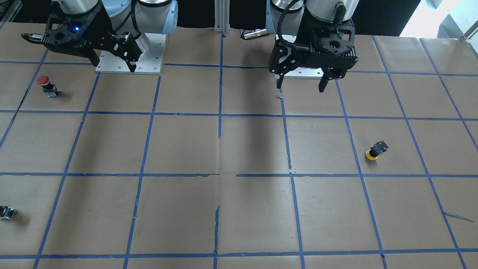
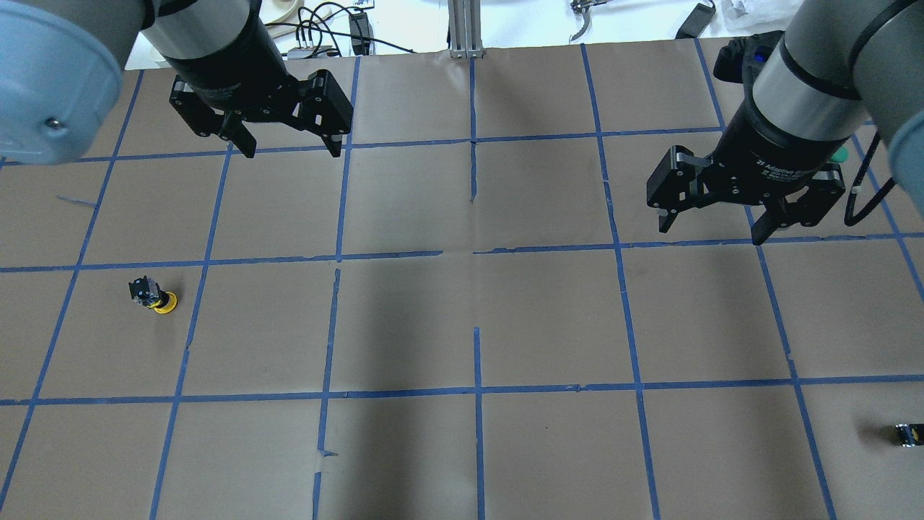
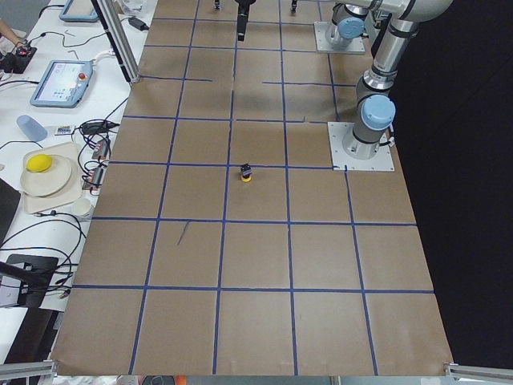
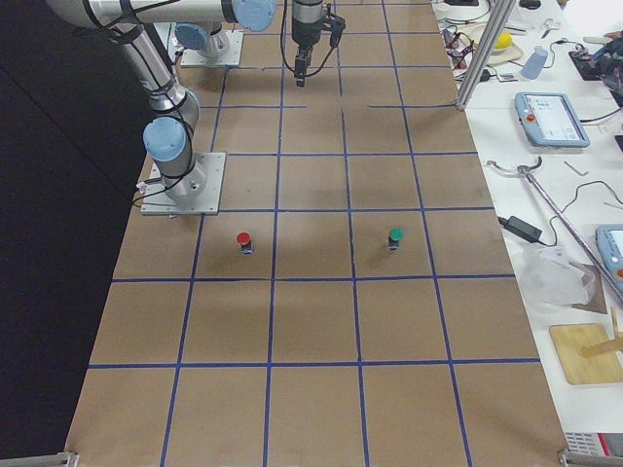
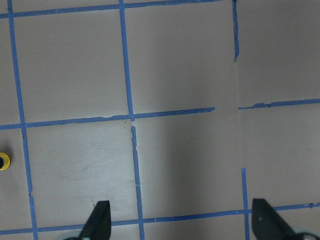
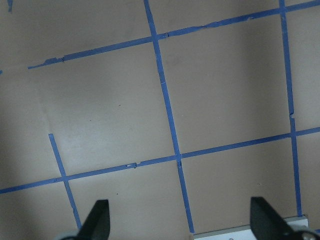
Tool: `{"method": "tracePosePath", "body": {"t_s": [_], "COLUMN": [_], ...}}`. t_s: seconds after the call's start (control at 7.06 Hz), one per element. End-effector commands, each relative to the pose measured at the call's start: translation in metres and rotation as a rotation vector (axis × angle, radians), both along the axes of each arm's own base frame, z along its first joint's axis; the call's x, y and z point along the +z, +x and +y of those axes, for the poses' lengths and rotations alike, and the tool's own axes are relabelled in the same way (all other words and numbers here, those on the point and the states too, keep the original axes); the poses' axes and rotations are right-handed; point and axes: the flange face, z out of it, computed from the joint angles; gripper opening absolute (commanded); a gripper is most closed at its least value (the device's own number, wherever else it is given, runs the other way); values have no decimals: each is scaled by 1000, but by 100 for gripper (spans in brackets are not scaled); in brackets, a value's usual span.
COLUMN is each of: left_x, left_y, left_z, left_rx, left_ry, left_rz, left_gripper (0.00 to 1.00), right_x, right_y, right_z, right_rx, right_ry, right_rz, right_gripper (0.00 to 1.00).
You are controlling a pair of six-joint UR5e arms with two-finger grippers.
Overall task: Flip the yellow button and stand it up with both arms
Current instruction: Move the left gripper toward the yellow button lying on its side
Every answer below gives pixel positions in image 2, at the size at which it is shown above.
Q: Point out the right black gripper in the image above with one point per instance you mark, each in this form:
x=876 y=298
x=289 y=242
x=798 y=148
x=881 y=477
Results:
x=766 y=149

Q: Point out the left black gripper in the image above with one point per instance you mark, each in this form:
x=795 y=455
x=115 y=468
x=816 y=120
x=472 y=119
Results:
x=229 y=72

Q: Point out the yellow push button switch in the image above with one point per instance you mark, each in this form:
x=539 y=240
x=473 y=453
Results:
x=146 y=292

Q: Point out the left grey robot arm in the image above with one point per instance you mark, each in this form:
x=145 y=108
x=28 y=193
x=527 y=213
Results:
x=62 y=73

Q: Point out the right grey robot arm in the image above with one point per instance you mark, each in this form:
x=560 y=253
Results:
x=807 y=90

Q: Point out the black power adapter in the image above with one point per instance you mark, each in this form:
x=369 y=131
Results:
x=696 y=21

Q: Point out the small black contact block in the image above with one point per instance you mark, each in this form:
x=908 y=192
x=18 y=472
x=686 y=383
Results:
x=909 y=434

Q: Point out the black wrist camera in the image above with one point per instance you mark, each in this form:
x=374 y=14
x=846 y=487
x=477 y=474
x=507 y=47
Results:
x=742 y=59

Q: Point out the aluminium frame post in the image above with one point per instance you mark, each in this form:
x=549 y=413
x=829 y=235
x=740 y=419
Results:
x=464 y=29

